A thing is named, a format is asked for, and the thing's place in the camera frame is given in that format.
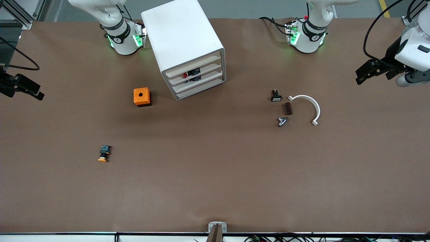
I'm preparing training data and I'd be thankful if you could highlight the yellow mushroom push button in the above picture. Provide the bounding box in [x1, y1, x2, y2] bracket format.
[97, 145, 112, 163]

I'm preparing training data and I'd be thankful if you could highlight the white curved plastic bracket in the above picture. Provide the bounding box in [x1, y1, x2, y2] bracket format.
[288, 95, 320, 126]

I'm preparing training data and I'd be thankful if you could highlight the black cable bundle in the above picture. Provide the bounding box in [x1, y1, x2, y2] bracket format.
[244, 234, 430, 242]

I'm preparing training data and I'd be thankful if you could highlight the orange button enclosure box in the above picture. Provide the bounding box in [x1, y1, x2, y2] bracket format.
[133, 87, 152, 107]

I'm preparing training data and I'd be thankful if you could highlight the white drawer cabinet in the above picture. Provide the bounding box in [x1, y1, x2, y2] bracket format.
[141, 0, 226, 101]

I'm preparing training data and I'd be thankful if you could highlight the white table edge rail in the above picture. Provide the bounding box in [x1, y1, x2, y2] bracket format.
[0, 232, 430, 242]

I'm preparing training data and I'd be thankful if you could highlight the grey metal mount bracket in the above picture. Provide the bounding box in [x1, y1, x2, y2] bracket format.
[206, 221, 228, 242]

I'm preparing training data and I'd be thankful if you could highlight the aluminium profile frame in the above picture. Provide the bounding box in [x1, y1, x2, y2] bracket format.
[0, 0, 46, 30]

